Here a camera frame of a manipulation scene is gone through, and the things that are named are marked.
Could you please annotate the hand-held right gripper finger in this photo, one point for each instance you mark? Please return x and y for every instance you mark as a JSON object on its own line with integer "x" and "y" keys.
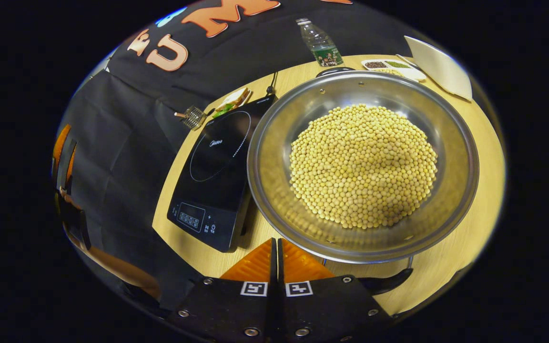
{"x": 273, "y": 271}
{"x": 279, "y": 274}

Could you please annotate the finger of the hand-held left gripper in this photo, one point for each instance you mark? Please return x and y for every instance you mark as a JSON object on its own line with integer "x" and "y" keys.
{"x": 65, "y": 162}

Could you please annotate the black induction cooktop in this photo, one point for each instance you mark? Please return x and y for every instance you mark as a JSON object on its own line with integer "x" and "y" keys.
{"x": 212, "y": 190}

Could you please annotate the pile of yellow soybeans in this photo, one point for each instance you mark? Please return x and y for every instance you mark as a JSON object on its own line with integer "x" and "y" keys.
{"x": 360, "y": 166}

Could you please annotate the black backdrop cloth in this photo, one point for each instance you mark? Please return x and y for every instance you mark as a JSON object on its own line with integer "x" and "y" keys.
{"x": 127, "y": 143}

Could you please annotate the small white plate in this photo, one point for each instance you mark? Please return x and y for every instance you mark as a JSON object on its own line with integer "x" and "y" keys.
{"x": 227, "y": 99}

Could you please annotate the sandwich with lettuce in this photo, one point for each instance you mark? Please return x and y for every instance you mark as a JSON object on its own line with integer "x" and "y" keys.
{"x": 234, "y": 101}

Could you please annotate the clear plastic water bottle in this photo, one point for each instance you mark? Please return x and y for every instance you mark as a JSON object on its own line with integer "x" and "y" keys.
{"x": 322, "y": 45}

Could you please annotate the white divided dish with beans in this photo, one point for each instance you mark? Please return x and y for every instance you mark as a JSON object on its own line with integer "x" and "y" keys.
{"x": 398, "y": 70}

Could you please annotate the white rounded container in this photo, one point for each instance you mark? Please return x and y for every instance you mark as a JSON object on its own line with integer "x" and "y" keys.
{"x": 441, "y": 66}

